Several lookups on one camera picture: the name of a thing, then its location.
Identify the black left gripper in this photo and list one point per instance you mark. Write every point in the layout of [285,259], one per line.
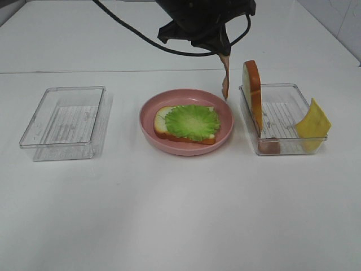
[202,22]

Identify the bacon strip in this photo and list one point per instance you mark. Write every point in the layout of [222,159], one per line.
[226,81]
[270,146]

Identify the green lettuce leaf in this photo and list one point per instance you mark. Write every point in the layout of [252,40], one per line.
[193,122]

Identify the bread slice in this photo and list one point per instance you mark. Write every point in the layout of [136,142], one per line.
[161,130]
[252,91]

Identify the pink round plate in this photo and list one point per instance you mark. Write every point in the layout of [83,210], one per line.
[185,96]

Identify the clear right plastic tray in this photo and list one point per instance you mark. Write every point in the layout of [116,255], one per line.
[283,106]

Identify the clear plastic tray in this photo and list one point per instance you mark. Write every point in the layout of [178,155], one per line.
[69,123]
[283,106]

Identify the yellow cheese slice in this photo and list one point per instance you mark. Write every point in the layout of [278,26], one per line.
[313,128]

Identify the clear left plastic tray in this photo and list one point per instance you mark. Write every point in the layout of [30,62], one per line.
[69,123]

